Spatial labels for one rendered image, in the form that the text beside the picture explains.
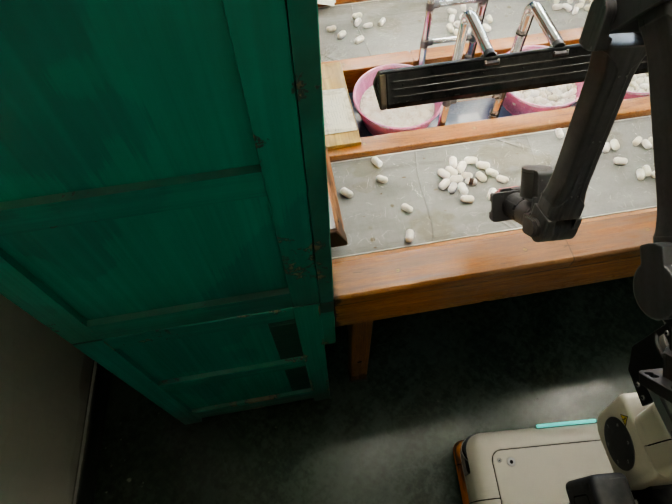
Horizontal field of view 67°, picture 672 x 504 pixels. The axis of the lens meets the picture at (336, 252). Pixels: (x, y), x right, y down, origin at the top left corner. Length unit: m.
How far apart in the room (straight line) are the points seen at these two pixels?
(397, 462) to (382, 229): 0.87
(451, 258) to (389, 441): 0.83
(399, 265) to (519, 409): 0.92
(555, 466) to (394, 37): 1.39
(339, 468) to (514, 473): 0.57
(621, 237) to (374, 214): 0.60
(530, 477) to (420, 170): 0.91
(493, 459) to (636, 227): 0.74
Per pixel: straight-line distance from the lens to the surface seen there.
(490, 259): 1.26
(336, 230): 1.14
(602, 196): 1.50
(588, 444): 1.71
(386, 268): 1.21
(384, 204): 1.33
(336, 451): 1.85
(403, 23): 1.86
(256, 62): 0.57
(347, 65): 1.65
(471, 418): 1.92
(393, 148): 1.43
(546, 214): 0.99
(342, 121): 1.46
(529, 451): 1.65
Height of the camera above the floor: 1.83
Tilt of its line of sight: 60 degrees down
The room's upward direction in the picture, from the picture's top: 2 degrees counter-clockwise
